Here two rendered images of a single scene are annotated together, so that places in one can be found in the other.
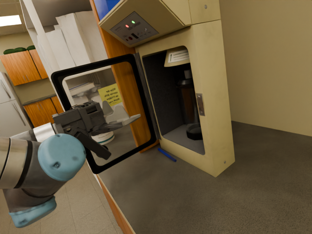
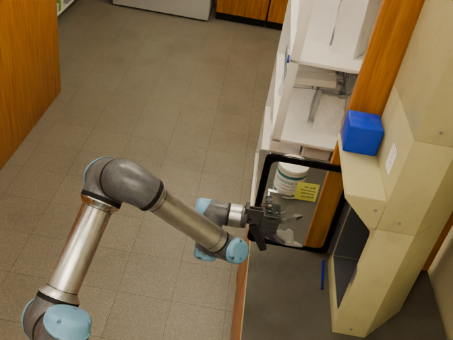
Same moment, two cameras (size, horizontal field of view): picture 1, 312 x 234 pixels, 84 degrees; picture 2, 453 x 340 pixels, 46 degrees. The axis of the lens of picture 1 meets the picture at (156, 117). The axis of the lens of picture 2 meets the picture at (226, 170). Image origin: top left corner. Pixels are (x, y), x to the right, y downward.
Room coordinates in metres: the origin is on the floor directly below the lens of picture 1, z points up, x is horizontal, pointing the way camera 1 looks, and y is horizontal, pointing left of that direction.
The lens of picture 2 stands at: (-0.74, -0.31, 2.36)
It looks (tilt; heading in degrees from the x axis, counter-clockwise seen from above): 36 degrees down; 29
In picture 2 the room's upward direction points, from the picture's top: 10 degrees clockwise
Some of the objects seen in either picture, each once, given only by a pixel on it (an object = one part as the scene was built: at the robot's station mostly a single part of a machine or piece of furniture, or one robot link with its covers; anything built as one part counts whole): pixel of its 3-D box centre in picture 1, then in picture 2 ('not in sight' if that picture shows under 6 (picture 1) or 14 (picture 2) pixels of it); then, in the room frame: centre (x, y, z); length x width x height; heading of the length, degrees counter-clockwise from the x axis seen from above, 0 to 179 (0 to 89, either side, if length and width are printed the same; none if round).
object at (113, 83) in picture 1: (113, 113); (298, 206); (0.66, 0.16, 1.19); 0.30 x 0.01 x 0.40; 119
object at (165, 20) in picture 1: (136, 23); (355, 177); (0.58, -0.01, 1.46); 0.32 x 0.12 x 0.10; 29
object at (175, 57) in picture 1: (187, 52); not in sight; (0.64, -0.16, 1.34); 0.18 x 0.18 x 0.05
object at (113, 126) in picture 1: (107, 126); (275, 234); (0.44, 0.13, 1.22); 0.09 x 0.05 x 0.02; 85
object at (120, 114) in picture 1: (121, 114); (289, 236); (0.45, 0.09, 1.24); 0.09 x 0.03 x 0.06; 85
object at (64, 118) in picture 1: (81, 122); (261, 218); (0.45, 0.20, 1.24); 0.12 x 0.08 x 0.09; 119
